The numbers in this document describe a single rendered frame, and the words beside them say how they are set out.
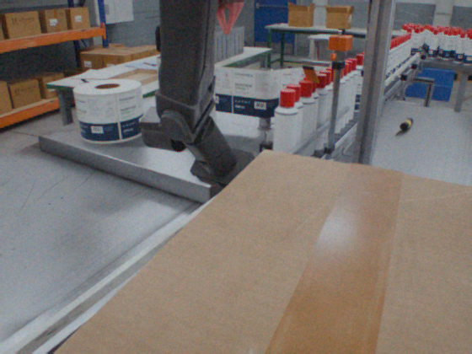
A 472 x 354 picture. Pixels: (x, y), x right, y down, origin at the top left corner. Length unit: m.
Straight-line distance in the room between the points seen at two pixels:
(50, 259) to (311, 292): 0.62
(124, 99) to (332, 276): 0.95
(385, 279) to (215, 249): 0.11
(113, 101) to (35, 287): 0.58
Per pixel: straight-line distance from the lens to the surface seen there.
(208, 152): 0.57
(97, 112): 1.13
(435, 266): 0.27
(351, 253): 0.27
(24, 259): 0.81
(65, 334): 0.45
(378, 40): 0.94
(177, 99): 0.49
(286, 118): 0.82
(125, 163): 1.01
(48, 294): 0.71
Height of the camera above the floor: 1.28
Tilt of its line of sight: 26 degrees down
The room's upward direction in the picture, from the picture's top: straight up
